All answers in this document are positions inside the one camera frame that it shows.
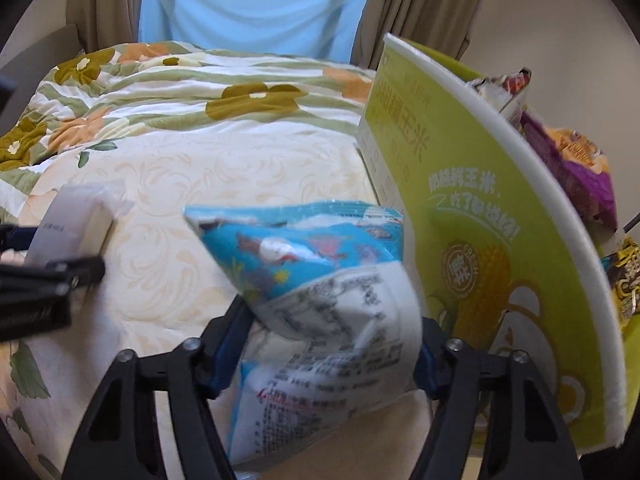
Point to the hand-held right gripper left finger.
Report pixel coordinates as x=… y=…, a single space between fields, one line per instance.
x=227 y=355

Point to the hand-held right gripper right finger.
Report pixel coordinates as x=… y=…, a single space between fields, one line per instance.
x=427 y=375

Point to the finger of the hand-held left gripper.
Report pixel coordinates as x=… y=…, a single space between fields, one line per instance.
x=60 y=272
x=17 y=237

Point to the white packet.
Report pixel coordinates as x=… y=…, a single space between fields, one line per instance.
x=75 y=220

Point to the blue white snack bag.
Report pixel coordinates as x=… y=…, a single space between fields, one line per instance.
x=325 y=320

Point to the yellow-green cardboard box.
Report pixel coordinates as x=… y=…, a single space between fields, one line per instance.
x=475 y=210

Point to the purple snack bag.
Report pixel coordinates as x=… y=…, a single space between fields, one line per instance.
x=575 y=175

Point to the cream patterned mattress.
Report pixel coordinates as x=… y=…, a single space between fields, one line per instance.
x=175 y=260

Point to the grey padded headboard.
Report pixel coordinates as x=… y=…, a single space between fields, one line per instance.
x=45 y=50

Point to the black yellow snack bag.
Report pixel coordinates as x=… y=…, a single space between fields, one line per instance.
x=625 y=280

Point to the floral blanket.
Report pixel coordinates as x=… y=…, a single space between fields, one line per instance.
x=200 y=90

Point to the beige curtain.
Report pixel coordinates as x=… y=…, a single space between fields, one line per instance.
x=415 y=5
x=105 y=5

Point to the brown snack bag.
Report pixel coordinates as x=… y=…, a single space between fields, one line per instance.
x=505 y=90

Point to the blue sheer curtain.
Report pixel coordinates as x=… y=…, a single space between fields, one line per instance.
x=250 y=5

